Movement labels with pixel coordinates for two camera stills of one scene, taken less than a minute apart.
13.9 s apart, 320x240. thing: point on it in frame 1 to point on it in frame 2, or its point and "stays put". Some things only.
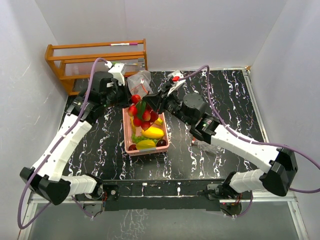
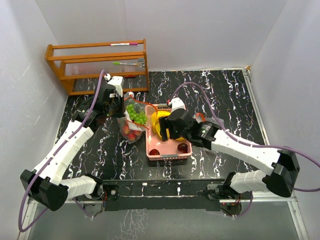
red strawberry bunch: [143, 115] to [131, 134]
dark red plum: [132, 147] to [154, 152]
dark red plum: [161, 142] to [182, 147]
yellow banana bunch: [158, 121] to [155, 118]
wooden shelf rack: [74, 61] stays put
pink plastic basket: [128, 132] to [168, 149]
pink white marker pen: [124, 44] stays put
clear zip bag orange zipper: [140, 83] to [139, 116]
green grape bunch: [136, 139] to [138, 117]
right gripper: [157, 102] to [165, 123]
